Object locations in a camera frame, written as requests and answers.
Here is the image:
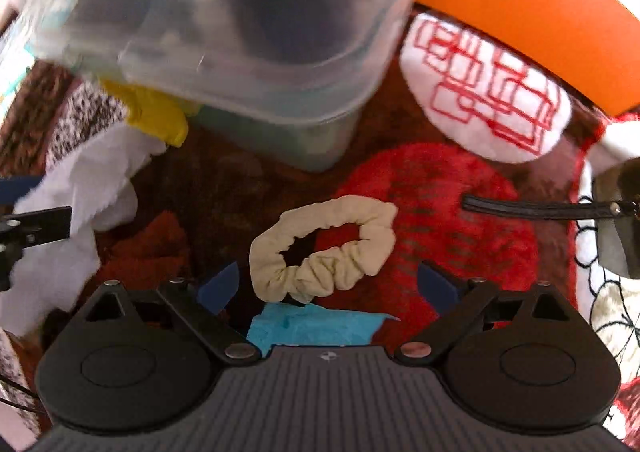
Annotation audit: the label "red knitted cloth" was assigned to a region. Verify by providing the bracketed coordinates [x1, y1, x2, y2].
[98, 141, 542, 348]

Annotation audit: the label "orange cardboard box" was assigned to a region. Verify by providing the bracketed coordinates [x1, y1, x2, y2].
[414, 0, 640, 116]

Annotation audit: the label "clear plastic storage container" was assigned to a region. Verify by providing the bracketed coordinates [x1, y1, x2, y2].
[12, 0, 413, 171]

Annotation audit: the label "white cloth red squares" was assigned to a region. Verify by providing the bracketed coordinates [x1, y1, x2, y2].
[399, 13, 572, 164]

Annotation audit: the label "blue surgical face mask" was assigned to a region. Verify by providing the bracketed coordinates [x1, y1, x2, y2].
[247, 303, 398, 356]

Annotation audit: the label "beige fabric scrunchie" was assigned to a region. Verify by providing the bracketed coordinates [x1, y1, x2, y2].
[248, 195, 398, 303]

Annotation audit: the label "black white speckled pouch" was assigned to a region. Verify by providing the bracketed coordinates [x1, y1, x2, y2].
[44, 81, 128, 172]

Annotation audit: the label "white fluffy cloth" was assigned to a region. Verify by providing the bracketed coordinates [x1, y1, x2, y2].
[1, 123, 167, 337]

